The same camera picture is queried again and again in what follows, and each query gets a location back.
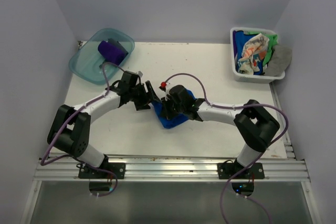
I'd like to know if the dark blue cloth in basket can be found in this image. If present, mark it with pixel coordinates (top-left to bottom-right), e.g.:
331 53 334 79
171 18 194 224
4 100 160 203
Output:
233 30 250 58

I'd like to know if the blue towel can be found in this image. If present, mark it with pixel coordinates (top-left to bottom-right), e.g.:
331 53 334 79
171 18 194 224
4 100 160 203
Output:
151 96 189 129

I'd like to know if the green cloth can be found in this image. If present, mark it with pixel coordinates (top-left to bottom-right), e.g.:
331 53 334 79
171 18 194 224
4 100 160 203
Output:
251 33 278 75

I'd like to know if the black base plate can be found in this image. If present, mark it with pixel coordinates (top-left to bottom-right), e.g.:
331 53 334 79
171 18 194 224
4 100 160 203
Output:
217 160 265 179
76 163 126 179

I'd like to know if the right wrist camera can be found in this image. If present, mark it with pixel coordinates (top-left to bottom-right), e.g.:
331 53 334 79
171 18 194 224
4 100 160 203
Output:
159 81 173 96

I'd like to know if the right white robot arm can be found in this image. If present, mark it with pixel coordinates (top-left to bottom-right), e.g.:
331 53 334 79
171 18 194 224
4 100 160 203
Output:
160 82 280 178

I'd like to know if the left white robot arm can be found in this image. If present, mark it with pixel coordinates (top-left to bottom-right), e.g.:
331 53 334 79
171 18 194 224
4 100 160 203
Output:
41 71 160 178

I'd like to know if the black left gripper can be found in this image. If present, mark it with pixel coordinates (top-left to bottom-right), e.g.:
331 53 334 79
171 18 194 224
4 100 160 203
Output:
129 81 161 111

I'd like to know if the patterned white cloth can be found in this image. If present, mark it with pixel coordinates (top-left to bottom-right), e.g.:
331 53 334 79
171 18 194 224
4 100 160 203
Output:
236 33 269 75

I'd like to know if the white laundry basket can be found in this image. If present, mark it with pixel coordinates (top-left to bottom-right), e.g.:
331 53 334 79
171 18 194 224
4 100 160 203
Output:
229 27 285 84

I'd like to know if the aluminium mounting rail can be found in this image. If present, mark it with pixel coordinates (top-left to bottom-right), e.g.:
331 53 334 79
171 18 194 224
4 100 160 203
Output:
33 156 310 182

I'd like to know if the grey cloth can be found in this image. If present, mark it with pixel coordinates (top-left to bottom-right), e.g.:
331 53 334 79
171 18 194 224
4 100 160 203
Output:
264 45 292 77

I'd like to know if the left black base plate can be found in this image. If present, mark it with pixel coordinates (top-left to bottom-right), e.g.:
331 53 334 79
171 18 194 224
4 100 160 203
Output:
76 163 126 179

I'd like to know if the rolled purple towel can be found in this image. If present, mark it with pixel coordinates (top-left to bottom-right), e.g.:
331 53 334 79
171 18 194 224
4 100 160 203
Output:
98 41 128 65

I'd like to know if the rolled dark grey towel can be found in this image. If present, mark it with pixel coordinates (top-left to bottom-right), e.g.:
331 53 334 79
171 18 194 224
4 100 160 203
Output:
107 38 128 54

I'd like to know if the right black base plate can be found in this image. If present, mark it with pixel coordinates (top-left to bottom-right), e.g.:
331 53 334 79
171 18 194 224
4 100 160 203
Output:
217 160 265 179

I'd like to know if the teal translucent plastic bin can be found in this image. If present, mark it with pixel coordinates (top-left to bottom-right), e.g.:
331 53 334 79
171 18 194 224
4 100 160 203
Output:
69 28 135 85

